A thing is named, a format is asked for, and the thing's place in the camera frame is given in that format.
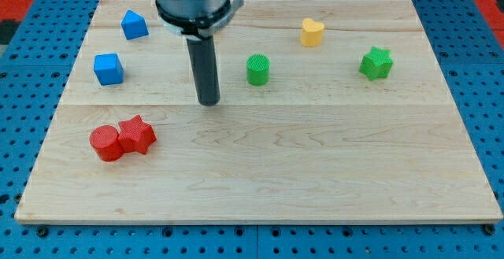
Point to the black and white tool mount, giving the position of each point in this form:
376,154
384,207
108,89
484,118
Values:
202,27

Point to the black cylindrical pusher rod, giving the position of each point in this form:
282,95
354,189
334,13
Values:
204,68

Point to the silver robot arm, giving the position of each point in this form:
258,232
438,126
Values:
191,8

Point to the blue triangle block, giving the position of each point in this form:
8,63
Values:
133,25

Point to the green cylinder block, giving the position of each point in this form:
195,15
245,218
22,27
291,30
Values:
257,69

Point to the blue cube block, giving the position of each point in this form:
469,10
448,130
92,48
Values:
108,69

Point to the red star block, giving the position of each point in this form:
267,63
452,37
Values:
136,135

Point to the yellow heart block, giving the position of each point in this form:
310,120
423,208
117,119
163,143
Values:
312,33

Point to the red cylinder block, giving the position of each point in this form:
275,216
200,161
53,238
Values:
105,143

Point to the wooden board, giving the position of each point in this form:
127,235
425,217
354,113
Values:
318,144

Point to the green star block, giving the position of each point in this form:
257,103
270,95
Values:
376,64

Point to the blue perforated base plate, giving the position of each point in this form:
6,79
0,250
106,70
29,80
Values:
37,63

